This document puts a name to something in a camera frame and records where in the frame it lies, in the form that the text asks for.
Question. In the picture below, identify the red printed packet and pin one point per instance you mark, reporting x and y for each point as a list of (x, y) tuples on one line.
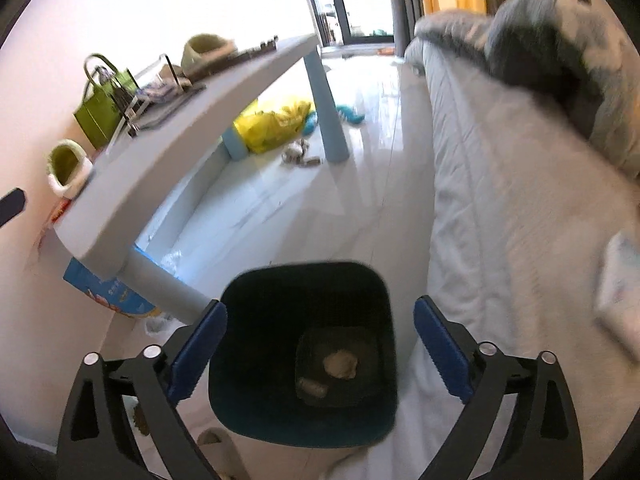
[(59, 212)]

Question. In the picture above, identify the blue printed box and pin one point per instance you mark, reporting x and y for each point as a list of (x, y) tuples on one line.
[(110, 292)]

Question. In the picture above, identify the grey blue fleece blanket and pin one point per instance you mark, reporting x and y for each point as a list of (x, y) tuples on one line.
[(540, 50)]

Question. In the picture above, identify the bundle of printed packets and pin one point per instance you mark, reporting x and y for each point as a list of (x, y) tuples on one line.
[(160, 92)]

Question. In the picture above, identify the green paper bag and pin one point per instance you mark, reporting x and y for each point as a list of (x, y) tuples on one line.
[(97, 115)]

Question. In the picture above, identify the light blue low table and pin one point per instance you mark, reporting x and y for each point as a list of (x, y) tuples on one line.
[(200, 125)]

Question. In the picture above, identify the grey floor slipper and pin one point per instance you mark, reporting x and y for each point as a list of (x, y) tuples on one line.
[(217, 442)]

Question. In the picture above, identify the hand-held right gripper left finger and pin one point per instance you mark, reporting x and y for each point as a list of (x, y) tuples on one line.
[(197, 355)]

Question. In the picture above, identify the small beige paper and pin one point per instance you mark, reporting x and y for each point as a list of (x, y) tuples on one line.
[(312, 387)]

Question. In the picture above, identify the large beige paper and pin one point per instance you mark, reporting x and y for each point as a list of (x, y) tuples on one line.
[(341, 364)]

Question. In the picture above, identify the dark brown sticks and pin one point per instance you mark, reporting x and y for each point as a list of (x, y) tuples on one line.
[(255, 50)]

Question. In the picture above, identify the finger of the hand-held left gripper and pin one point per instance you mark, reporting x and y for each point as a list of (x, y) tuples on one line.
[(11, 207)]

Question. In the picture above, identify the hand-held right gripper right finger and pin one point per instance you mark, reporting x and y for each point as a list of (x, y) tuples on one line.
[(442, 350)]

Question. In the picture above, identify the green plush slipper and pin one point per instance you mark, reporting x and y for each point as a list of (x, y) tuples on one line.
[(67, 170), (205, 52)]

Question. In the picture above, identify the dark teal trash bin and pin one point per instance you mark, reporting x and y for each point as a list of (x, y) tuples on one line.
[(260, 310)]

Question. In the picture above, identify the yellow plastic bag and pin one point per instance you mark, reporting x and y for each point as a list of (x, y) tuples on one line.
[(270, 127)]

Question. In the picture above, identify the teal toy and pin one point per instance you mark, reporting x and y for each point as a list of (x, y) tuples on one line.
[(352, 115)]

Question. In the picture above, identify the grey curtain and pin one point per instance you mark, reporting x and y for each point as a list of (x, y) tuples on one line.
[(405, 0)]

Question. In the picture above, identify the white quilted bed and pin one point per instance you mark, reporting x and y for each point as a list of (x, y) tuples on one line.
[(500, 210)]

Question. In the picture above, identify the black framed glass door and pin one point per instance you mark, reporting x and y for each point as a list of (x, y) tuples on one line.
[(340, 0)]

